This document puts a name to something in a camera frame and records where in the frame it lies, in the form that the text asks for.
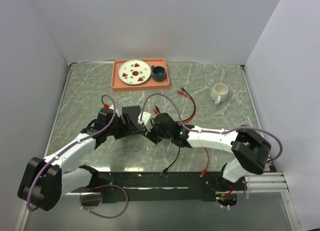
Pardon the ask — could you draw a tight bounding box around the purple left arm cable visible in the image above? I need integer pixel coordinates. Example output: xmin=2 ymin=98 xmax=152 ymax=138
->
xmin=26 ymin=94 xmax=129 ymax=218

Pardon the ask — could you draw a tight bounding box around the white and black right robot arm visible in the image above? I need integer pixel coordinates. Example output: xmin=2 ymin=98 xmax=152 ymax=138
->
xmin=137 ymin=112 xmax=271 ymax=191

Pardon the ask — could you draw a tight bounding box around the black network switch box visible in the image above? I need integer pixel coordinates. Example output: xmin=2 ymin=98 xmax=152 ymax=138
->
xmin=121 ymin=105 xmax=142 ymax=134

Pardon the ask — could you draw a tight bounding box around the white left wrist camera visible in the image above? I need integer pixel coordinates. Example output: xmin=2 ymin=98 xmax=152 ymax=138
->
xmin=102 ymin=104 xmax=115 ymax=114

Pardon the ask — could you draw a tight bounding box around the dark blue mug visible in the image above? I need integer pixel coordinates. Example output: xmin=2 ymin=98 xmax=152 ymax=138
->
xmin=151 ymin=65 xmax=167 ymax=82

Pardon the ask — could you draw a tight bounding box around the short red ethernet cable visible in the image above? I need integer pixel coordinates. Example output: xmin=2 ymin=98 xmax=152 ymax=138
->
xmin=151 ymin=89 xmax=197 ymax=124

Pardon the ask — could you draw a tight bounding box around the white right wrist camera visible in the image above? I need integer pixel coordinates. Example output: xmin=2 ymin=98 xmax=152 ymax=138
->
xmin=137 ymin=111 xmax=152 ymax=131

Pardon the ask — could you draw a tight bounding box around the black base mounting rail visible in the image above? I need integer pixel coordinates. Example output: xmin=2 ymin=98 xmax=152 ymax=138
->
xmin=73 ymin=171 xmax=245 ymax=204

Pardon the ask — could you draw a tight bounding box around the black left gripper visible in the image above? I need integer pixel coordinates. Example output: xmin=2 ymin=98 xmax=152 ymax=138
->
xmin=105 ymin=112 xmax=139 ymax=140

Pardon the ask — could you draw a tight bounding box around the white ceramic mug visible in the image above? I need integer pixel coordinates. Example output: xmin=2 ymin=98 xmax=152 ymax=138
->
xmin=210 ymin=83 xmax=229 ymax=105

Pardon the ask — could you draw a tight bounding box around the white strawberry pattern plate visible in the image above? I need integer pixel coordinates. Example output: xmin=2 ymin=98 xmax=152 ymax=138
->
xmin=117 ymin=59 xmax=151 ymax=86

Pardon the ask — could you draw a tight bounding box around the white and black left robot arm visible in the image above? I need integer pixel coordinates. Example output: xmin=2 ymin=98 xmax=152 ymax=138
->
xmin=17 ymin=106 xmax=145 ymax=211

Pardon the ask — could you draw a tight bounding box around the salmon pink tray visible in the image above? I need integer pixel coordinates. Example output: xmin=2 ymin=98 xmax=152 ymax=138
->
xmin=111 ymin=58 xmax=170 ymax=92

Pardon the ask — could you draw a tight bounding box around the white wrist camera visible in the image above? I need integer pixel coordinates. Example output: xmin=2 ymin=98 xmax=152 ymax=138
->
xmin=102 ymin=104 xmax=115 ymax=114
xmin=137 ymin=111 xmax=152 ymax=131

